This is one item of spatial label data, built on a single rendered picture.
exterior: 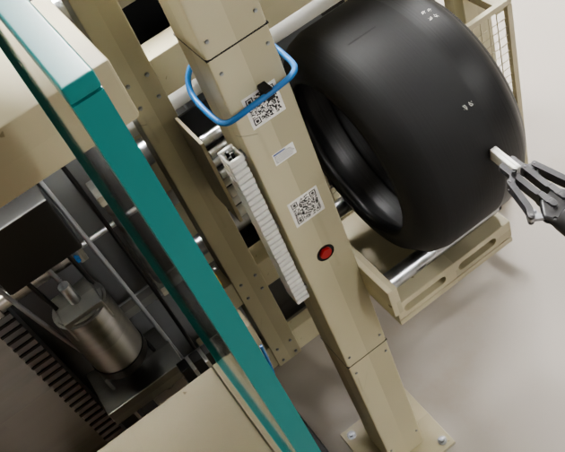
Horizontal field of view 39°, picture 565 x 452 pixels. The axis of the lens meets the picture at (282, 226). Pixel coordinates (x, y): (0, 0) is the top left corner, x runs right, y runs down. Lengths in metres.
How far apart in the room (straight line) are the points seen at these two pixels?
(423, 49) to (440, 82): 0.07
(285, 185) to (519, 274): 1.53
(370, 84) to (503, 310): 1.50
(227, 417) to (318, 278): 0.55
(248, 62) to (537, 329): 1.72
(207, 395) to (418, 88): 0.69
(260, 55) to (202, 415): 0.63
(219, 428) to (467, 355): 1.57
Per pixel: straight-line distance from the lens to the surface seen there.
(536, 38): 3.92
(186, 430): 1.42
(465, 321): 2.91
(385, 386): 2.33
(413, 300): 1.98
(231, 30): 1.40
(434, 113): 1.58
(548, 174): 1.62
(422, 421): 2.73
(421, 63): 1.61
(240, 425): 1.39
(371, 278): 1.88
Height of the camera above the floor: 2.43
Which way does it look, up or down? 46 degrees down
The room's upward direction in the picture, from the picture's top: 25 degrees counter-clockwise
